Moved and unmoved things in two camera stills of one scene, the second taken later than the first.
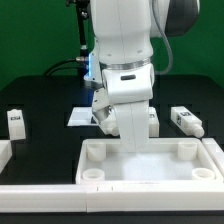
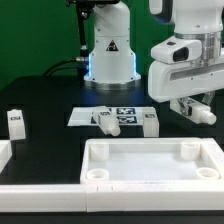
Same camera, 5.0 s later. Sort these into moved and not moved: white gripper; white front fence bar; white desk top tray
Moved: white gripper; white desk top tray
Not moved: white front fence bar
